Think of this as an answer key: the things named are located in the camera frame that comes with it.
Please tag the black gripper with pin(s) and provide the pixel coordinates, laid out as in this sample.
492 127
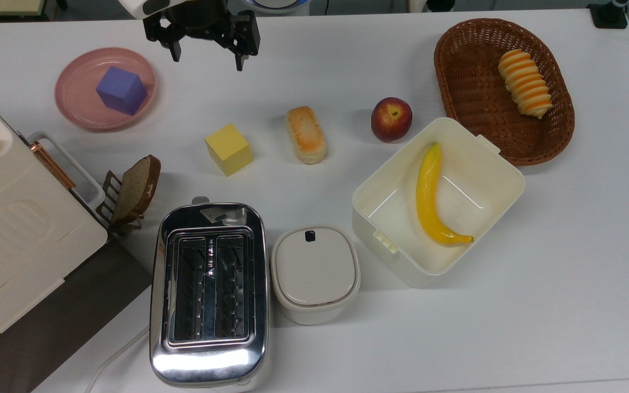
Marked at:
200 19

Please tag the purple cube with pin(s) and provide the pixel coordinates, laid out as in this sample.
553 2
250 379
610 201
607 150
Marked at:
121 90

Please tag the yellow cube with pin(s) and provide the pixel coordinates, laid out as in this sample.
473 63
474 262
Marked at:
229 149

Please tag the pink plate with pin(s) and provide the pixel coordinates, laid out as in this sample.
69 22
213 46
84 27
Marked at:
76 93

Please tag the toasted bread roll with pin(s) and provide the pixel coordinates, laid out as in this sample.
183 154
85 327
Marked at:
306 135

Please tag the brown bread slice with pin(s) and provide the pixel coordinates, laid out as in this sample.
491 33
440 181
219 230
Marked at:
137 188

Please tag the red apple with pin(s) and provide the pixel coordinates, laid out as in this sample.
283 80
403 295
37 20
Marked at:
391 120

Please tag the small white lidded bin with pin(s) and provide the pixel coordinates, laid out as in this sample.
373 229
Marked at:
314 273

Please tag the cream toy cabinet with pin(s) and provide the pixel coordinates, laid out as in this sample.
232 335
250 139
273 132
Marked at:
14 229

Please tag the yellow banana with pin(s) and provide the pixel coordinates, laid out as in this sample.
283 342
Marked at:
427 191

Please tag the brown wicker basket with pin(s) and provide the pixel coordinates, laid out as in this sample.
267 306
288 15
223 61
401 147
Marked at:
473 98

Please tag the dark brown drawer base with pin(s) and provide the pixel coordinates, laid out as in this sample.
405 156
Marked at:
74 311

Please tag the cream plastic box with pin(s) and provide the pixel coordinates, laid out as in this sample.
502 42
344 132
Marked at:
481 196

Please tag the chrome two-slot toaster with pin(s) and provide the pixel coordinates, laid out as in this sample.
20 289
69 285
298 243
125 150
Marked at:
211 360

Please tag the orange striped croissant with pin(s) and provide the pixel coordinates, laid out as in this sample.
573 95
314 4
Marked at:
526 83

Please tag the black table clamp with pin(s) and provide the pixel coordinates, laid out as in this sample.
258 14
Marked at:
608 15

